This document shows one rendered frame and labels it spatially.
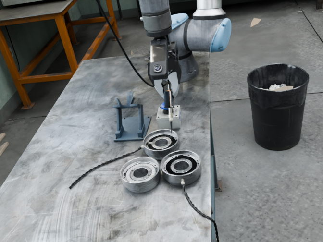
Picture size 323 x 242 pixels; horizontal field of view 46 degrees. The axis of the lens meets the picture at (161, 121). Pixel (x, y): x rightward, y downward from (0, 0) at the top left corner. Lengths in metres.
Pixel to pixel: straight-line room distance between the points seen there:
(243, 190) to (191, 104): 0.91
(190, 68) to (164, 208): 0.69
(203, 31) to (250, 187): 1.04
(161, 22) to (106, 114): 0.47
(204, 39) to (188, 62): 0.14
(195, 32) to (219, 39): 0.09
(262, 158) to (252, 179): 0.19
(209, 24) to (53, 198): 0.76
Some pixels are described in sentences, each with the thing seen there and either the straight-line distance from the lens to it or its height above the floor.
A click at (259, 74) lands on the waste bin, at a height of 0.39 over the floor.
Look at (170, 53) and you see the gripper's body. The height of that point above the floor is 1.06.
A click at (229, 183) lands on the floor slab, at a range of 2.14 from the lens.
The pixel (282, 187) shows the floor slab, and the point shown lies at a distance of 2.12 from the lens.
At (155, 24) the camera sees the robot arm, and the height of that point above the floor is 1.15.
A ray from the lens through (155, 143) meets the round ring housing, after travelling 1.10.
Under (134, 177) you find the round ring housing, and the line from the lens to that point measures 0.99.
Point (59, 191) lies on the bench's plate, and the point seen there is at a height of 0.80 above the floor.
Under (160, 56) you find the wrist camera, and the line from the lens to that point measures 1.00.
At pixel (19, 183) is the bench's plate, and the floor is 0.80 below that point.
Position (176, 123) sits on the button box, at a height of 0.82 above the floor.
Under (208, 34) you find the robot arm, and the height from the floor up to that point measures 0.99.
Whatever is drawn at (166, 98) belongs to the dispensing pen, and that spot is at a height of 0.93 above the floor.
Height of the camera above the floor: 1.46
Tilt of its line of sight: 33 degrees down
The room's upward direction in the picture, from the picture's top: 11 degrees counter-clockwise
